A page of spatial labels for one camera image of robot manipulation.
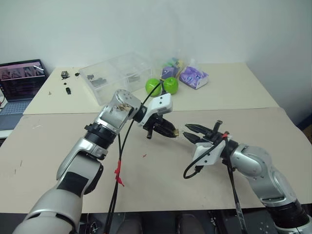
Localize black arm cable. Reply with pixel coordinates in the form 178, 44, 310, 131
103, 80, 169, 234
183, 135, 246, 234

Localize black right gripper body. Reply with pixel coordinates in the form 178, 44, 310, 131
203, 120, 230, 145

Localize small purple box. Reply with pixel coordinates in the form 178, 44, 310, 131
161, 66, 180, 80

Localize purple tissue pack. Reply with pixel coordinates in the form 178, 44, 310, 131
179, 63, 210, 90

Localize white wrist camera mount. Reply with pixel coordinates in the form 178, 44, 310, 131
138, 93, 174, 127
191, 139, 229, 169

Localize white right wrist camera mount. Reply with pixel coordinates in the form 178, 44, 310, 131
191, 139, 229, 169

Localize clear plastic compartment box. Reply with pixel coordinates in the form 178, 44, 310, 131
78, 51, 155, 106

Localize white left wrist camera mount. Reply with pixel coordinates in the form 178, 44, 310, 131
138, 93, 174, 127

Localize green plastic apple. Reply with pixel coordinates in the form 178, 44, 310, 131
145, 77, 162, 95
162, 77, 179, 96

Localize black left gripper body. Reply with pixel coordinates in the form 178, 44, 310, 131
143, 114, 165, 140

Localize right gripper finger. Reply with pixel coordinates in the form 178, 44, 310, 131
184, 123, 211, 135
182, 132, 205, 145

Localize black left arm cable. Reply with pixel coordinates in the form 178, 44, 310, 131
103, 80, 169, 234

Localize dark parts in clear box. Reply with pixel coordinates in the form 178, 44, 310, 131
87, 74, 108, 86

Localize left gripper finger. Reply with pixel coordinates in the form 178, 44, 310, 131
157, 125, 176, 138
159, 117, 176, 131

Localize open laptop computer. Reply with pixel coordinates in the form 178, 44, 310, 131
0, 58, 47, 137

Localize clear plastic bag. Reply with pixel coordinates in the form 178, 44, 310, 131
159, 50, 189, 80

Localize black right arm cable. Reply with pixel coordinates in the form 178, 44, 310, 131
183, 135, 246, 234

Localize red tape cable tie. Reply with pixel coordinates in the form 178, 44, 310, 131
114, 160, 125, 188

